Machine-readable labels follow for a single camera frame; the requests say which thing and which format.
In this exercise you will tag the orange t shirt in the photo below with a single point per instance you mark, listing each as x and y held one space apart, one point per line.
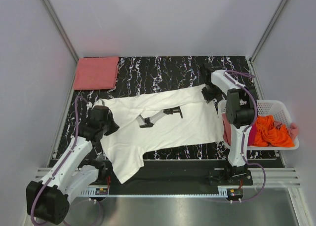
268 136

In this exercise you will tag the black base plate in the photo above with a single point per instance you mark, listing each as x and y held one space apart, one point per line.
168 178

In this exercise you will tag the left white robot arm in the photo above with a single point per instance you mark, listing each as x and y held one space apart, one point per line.
50 198

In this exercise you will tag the white t shirt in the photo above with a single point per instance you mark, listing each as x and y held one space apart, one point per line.
199 123

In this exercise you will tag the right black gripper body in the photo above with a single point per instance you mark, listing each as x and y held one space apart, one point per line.
211 92

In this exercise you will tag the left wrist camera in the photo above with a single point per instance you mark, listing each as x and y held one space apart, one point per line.
99 102

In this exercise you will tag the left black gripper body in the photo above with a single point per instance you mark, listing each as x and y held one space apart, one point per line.
109 126

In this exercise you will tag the magenta t shirt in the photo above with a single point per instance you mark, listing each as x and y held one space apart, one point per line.
252 135

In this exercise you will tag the pink t shirt in basket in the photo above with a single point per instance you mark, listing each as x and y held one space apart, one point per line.
227 130

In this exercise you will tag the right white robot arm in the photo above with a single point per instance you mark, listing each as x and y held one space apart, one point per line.
241 113

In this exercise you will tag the folded pink t shirt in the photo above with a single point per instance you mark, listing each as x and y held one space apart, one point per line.
98 73

